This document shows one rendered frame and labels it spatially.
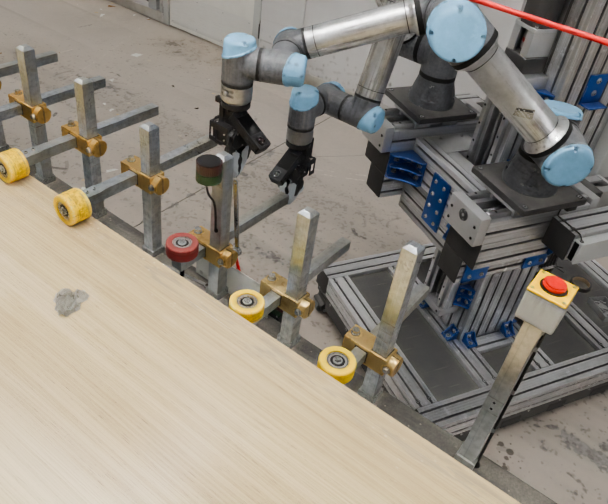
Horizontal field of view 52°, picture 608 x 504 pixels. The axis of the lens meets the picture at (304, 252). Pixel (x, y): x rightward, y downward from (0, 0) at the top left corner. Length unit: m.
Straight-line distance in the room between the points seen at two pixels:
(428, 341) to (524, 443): 0.51
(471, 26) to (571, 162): 0.41
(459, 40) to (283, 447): 0.88
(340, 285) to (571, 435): 1.04
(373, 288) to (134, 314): 1.38
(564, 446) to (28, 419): 1.94
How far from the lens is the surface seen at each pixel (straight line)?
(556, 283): 1.15
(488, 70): 1.46
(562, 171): 1.58
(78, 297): 1.43
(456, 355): 2.40
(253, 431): 1.20
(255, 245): 3.01
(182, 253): 1.53
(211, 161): 1.43
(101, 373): 1.29
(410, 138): 2.08
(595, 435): 2.71
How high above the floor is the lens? 1.88
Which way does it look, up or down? 39 degrees down
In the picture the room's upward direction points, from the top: 9 degrees clockwise
